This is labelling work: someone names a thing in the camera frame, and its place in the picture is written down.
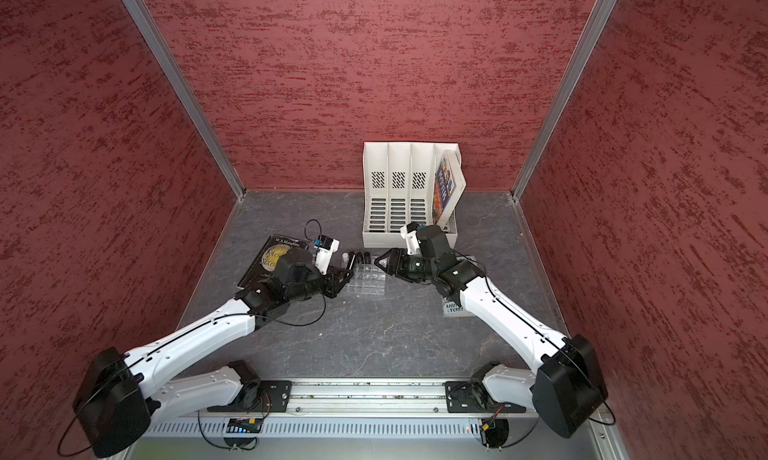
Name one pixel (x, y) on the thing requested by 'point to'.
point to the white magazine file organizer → (398, 188)
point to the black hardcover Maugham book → (265, 262)
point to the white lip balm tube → (345, 257)
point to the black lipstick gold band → (367, 257)
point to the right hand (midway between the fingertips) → (380, 270)
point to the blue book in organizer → (444, 185)
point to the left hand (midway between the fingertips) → (348, 278)
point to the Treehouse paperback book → (451, 309)
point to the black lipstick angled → (351, 259)
